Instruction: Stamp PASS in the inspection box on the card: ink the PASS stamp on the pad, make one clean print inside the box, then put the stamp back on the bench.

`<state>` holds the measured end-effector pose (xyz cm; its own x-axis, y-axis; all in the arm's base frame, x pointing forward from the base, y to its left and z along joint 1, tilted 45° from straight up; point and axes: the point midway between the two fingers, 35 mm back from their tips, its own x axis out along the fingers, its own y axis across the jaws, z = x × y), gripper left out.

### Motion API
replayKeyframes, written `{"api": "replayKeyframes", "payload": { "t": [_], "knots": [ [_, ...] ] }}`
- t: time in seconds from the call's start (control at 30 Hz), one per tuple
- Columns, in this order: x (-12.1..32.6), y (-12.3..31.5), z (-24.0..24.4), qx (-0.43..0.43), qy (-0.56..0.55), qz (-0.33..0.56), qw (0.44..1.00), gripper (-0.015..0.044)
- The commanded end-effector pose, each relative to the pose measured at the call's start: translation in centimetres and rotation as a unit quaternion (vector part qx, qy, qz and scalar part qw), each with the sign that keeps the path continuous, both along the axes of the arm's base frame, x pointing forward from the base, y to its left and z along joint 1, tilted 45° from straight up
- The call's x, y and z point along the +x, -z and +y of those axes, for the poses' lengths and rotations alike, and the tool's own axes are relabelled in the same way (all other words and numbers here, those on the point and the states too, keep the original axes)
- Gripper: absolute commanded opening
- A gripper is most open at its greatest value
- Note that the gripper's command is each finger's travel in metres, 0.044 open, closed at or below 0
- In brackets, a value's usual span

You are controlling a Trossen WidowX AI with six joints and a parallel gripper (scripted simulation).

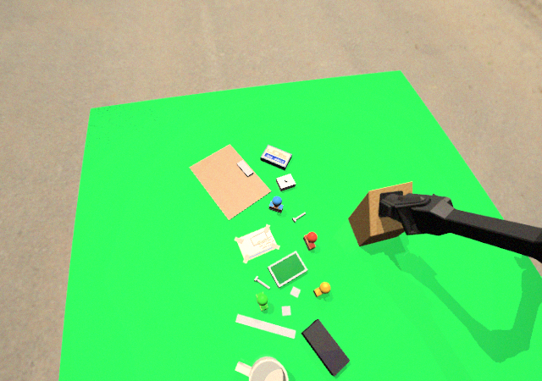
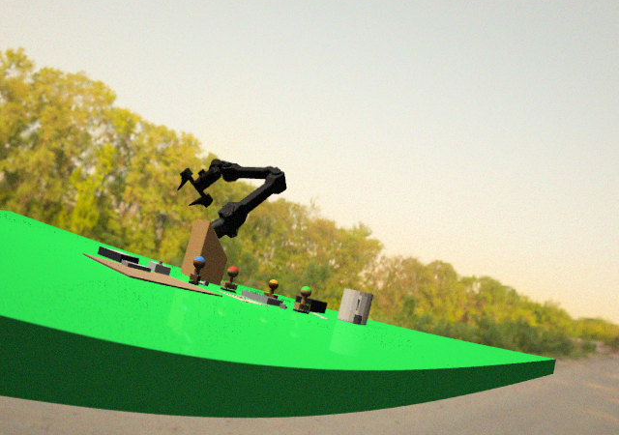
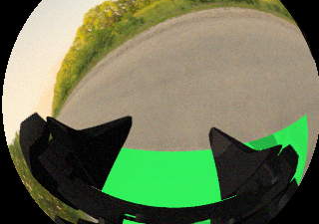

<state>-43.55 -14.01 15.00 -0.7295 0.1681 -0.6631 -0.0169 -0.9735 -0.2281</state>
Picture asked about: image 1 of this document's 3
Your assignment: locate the beige mug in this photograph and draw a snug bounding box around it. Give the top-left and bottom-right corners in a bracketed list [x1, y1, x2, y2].
[235, 356, 288, 381]

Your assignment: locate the red-topped wooden stamp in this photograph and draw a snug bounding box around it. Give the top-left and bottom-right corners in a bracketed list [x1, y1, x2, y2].
[303, 232, 318, 251]

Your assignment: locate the cream inspection card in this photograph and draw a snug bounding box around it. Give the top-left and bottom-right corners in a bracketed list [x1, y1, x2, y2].
[234, 224, 280, 263]

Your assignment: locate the wooden stamp with green ball handle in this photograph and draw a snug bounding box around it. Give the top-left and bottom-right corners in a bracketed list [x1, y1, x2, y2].
[256, 292, 268, 312]

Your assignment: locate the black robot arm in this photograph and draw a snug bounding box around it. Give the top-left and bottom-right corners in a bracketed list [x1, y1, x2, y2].
[379, 190, 542, 263]

